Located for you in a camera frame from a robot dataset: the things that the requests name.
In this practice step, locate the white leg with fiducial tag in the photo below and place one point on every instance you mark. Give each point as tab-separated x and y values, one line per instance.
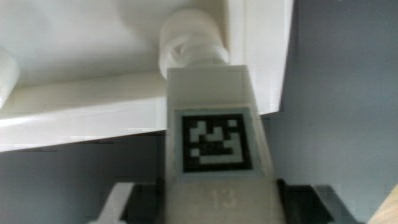
221	186

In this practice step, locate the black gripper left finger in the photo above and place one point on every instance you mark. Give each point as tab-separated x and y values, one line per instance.
145	206

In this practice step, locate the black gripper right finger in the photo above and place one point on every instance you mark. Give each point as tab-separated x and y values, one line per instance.
312	205

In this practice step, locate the white square tabletop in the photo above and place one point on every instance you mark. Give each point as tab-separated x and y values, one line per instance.
83	90

